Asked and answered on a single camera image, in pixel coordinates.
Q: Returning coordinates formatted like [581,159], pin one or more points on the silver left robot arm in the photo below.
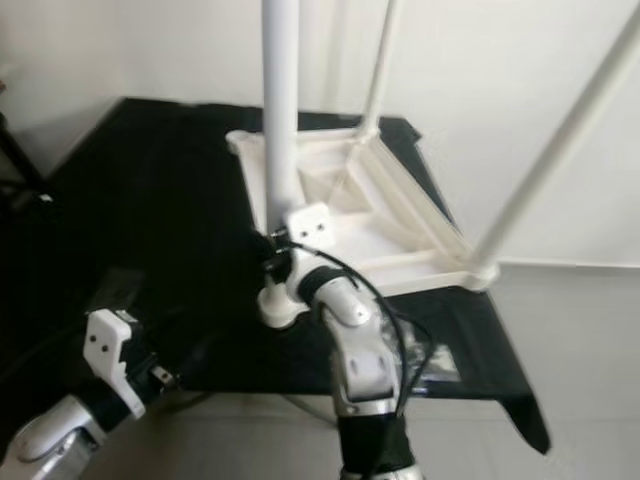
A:
[60,435]

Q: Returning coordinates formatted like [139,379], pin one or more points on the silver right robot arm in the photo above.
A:
[365,370]

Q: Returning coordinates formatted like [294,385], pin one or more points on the grey metal table foot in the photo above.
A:
[310,408]

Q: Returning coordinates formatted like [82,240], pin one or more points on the black tablecloth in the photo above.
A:
[140,180]

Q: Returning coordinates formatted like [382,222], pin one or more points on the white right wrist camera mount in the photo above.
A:
[310,228]

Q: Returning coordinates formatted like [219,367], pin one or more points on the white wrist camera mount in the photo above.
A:
[105,340]
[310,228]

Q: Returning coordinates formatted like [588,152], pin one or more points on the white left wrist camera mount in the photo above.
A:
[105,340]

